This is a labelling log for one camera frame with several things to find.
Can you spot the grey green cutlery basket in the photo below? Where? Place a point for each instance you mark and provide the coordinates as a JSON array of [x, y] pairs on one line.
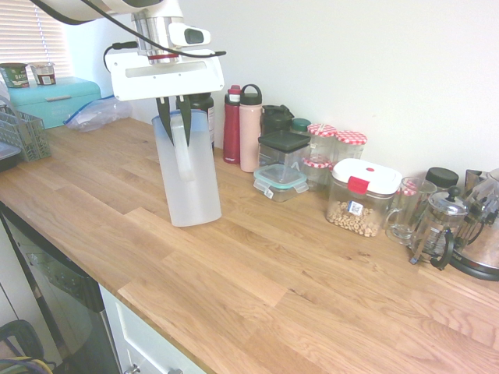
[[31, 136]]

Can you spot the green oatmeal cup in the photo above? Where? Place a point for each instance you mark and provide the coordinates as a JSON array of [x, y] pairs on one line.
[[15, 76]]

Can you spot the small jar red checked lid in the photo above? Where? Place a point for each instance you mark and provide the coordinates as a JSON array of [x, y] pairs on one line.
[[409, 191], [316, 163]]

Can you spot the green lid jar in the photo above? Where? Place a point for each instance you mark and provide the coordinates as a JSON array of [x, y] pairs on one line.
[[301, 125]]

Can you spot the black shaker bottle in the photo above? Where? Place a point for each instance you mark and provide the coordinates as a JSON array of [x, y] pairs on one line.
[[274, 121]]

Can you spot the white window blinds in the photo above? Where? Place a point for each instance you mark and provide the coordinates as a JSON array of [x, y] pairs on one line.
[[23, 39]]

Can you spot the stainless steel kettle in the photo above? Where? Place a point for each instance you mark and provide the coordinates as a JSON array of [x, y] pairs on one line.
[[483, 249]]

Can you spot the small container teal clip lid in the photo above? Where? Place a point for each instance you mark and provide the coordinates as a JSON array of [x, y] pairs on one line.
[[280, 177]]

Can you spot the black tray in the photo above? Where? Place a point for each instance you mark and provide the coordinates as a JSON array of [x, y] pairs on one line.
[[6, 159]]

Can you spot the square clear container black lid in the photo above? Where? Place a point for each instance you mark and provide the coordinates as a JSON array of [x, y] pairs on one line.
[[282, 142]]

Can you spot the tall jar red checked lid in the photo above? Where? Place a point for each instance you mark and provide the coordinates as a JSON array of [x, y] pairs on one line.
[[321, 130], [351, 138]]

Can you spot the translucent water pitcher blue lid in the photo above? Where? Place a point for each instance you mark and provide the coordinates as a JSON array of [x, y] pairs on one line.
[[195, 195]]

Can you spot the red water bottle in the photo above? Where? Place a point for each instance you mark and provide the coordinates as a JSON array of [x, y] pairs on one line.
[[232, 132]]

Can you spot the black lid glass jar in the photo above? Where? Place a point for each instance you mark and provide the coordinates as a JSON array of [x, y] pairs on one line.
[[441, 176]]

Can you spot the cereal container white red lid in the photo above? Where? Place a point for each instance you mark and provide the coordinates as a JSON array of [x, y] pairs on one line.
[[366, 177]]

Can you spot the white cabinet drawer front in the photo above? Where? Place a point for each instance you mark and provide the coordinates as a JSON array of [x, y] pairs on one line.
[[128, 331]]

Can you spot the glass French press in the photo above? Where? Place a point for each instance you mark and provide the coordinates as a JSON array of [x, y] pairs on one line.
[[444, 210]]

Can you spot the white dark red oatmeal cup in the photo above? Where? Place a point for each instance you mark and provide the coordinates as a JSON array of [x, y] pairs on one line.
[[43, 74]]

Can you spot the teal bread box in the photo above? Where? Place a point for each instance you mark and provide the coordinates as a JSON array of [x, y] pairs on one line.
[[58, 101]]

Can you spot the pink water bottle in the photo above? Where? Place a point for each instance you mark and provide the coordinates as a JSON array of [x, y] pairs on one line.
[[249, 140]]

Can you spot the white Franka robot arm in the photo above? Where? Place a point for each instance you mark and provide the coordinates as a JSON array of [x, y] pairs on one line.
[[70, 9]]

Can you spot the black stainless dishwasher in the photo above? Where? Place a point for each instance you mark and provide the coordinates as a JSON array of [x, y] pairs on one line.
[[66, 280]]

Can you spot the clear plastic zip bag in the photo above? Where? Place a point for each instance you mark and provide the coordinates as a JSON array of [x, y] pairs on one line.
[[101, 115]]

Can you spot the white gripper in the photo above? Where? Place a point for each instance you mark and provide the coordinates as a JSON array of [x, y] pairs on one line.
[[167, 83]]

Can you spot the clear glass mug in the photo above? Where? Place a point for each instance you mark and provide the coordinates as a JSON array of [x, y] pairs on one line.
[[405, 218]]

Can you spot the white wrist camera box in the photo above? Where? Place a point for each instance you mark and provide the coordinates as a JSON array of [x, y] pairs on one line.
[[191, 35]]

